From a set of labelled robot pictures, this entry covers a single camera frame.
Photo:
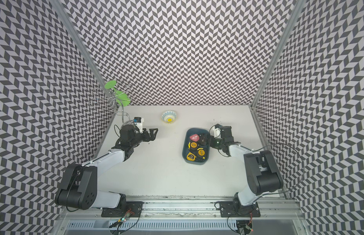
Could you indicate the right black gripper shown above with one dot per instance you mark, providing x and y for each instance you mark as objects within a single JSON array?
[{"x": 206, "y": 137}]

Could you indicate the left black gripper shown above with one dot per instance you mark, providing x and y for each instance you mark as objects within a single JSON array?
[{"x": 152, "y": 136}]

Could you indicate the pink tape measure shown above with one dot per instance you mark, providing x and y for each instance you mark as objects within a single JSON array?
[{"x": 194, "y": 138}]

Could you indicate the yellow black tape measure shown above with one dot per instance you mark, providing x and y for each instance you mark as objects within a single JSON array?
[
  {"x": 201, "y": 153},
  {"x": 193, "y": 145}
]

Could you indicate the teal plastic storage box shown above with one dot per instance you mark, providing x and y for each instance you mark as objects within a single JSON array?
[{"x": 186, "y": 150}]

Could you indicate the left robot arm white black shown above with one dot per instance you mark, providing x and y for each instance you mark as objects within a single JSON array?
[{"x": 79, "y": 186}]

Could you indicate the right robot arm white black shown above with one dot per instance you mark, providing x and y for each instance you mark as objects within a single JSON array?
[{"x": 263, "y": 176}]

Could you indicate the yellow square tape measure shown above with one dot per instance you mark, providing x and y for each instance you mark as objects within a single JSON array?
[{"x": 191, "y": 157}]

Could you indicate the yellow patterned bowl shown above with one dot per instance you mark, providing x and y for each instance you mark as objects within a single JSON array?
[{"x": 169, "y": 116}]

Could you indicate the lower green plastic cup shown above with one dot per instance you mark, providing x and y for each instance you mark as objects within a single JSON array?
[{"x": 122, "y": 98}]

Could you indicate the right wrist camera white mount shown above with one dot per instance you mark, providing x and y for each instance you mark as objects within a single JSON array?
[{"x": 217, "y": 132}]

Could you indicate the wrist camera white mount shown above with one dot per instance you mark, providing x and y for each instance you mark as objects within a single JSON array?
[
  {"x": 217, "y": 132},
  {"x": 138, "y": 122}
]

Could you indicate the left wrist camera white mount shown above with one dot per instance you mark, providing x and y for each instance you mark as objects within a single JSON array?
[{"x": 138, "y": 122}]

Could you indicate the metal wire cup stand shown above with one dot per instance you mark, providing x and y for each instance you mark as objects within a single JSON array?
[{"x": 106, "y": 99}]

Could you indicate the aluminium front rail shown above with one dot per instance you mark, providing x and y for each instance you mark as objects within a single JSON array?
[{"x": 205, "y": 208}]

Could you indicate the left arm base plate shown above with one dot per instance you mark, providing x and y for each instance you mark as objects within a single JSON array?
[{"x": 134, "y": 208}]

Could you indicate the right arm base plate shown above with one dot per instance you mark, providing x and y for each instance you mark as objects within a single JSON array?
[{"x": 229, "y": 208}]

